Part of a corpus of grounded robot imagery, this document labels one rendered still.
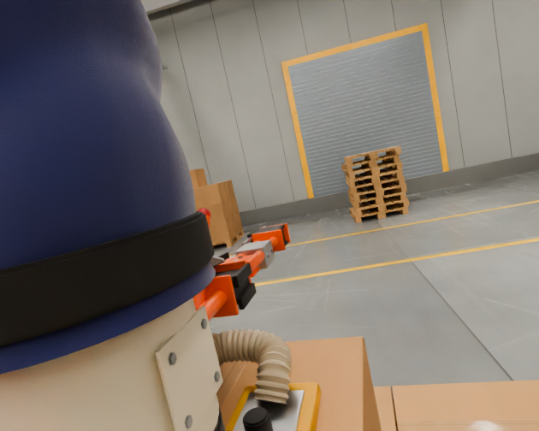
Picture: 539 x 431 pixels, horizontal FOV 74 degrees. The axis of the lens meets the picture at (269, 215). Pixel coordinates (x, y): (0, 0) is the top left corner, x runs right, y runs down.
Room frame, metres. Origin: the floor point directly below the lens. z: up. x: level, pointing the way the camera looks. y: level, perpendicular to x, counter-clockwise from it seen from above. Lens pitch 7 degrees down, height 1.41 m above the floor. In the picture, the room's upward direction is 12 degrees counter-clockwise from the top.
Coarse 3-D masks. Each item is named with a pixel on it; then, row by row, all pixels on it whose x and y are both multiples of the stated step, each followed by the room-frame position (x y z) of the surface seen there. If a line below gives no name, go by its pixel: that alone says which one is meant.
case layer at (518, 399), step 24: (432, 384) 1.16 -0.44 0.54; (456, 384) 1.13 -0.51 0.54; (480, 384) 1.11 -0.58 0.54; (504, 384) 1.08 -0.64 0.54; (528, 384) 1.06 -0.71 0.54; (384, 408) 1.09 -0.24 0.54; (408, 408) 1.07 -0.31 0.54; (432, 408) 1.05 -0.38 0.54; (456, 408) 1.03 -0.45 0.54; (480, 408) 1.00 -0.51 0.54; (504, 408) 0.98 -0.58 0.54; (528, 408) 0.97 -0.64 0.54
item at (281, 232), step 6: (264, 228) 0.89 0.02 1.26; (270, 228) 0.87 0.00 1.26; (276, 228) 0.84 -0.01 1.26; (282, 228) 0.87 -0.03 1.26; (252, 234) 0.84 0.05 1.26; (258, 234) 0.83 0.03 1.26; (264, 234) 0.83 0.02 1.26; (270, 234) 0.83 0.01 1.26; (276, 234) 0.82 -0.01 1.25; (282, 234) 0.88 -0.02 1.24; (288, 234) 0.89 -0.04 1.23; (252, 240) 0.84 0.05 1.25; (282, 240) 0.82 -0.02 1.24; (288, 240) 0.89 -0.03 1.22; (276, 246) 0.82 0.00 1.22; (282, 246) 0.82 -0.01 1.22
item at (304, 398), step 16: (288, 384) 0.42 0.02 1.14; (304, 384) 0.41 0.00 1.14; (240, 400) 0.41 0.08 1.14; (256, 400) 0.39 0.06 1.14; (288, 400) 0.38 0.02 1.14; (304, 400) 0.38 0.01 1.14; (240, 416) 0.37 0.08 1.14; (256, 416) 0.33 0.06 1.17; (272, 416) 0.36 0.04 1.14; (288, 416) 0.35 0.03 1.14; (304, 416) 0.36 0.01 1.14
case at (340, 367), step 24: (360, 336) 0.54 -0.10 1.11; (240, 360) 0.54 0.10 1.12; (312, 360) 0.50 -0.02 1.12; (336, 360) 0.48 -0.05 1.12; (360, 360) 0.47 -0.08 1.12; (240, 384) 0.48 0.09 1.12; (336, 384) 0.43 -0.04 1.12; (360, 384) 0.42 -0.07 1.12; (336, 408) 0.38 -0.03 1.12; (360, 408) 0.38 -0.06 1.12
